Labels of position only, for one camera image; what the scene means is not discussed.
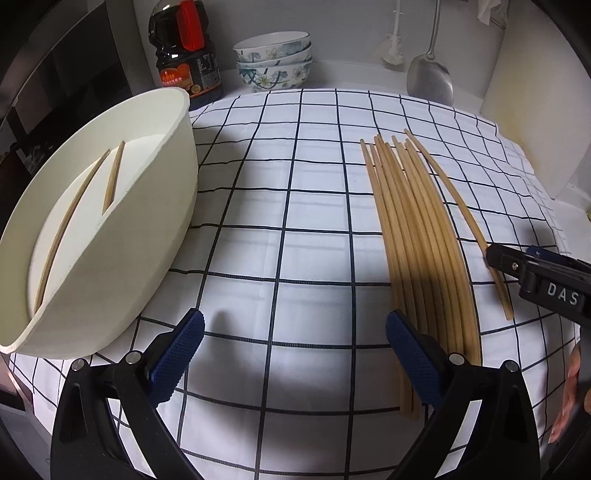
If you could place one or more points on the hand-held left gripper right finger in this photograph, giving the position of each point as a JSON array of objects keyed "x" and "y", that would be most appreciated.
[{"x": 411, "y": 355}]

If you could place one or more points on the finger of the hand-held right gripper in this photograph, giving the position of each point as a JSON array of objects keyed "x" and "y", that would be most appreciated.
[
  {"x": 505, "y": 262},
  {"x": 554, "y": 258}
]

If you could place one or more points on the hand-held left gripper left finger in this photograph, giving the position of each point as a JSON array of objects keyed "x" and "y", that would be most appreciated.
[{"x": 178, "y": 355}]

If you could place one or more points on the bundle of wooden chopsticks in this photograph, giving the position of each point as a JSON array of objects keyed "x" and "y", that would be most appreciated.
[{"x": 415, "y": 240}]

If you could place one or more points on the white plastic basin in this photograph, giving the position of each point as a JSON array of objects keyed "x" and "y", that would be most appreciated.
[{"x": 138, "y": 258}]

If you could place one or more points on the single wooden chopstick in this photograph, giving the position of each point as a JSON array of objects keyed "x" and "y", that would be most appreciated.
[
  {"x": 72, "y": 230},
  {"x": 114, "y": 177}
]

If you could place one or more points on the person's right hand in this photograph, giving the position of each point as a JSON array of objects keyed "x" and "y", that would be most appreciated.
[{"x": 570, "y": 383}]

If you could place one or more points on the white black checkered cloth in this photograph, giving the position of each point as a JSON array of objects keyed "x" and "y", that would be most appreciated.
[{"x": 286, "y": 277}]

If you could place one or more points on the cream cutting board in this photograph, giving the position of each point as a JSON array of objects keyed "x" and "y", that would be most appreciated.
[{"x": 531, "y": 115}]

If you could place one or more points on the metal spatula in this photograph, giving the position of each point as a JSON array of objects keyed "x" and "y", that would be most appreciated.
[{"x": 429, "y": 76}]

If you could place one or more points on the light hanging rag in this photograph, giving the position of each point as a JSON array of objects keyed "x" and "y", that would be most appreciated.
[{"x": 487, "y": 11}]

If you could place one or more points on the dark soy sauce bottle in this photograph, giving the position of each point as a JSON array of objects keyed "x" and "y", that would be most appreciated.
[{"x": 184, "y": 69}]

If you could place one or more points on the black gas stove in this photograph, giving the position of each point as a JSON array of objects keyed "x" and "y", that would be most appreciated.
[{"x": 55, "y": 92}]

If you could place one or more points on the white floral ceramic bowl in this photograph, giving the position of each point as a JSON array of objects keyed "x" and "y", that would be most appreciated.
[
  {"x": 277, "y": 61},
  {"x": 274, "y": 78},
  {"x": 272, "y": 44}
]

